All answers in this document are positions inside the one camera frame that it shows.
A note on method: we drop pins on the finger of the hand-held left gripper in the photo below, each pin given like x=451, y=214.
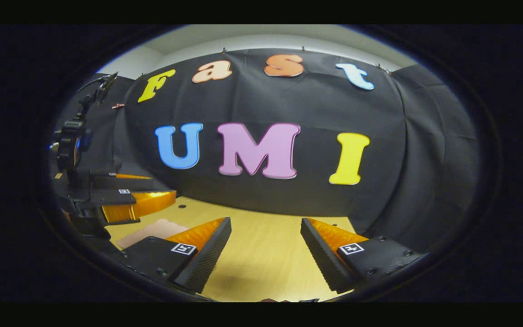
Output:
x=111, y=197
x=116, y=182

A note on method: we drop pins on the black backdrop cloth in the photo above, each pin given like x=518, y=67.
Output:
x=316, y=104

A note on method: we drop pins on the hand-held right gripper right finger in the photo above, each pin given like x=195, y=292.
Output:
x=323, y=263

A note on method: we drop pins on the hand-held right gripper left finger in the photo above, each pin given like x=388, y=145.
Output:
x=209, y=259

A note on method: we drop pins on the pink suitcase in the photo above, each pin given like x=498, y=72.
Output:
x=152, y=231

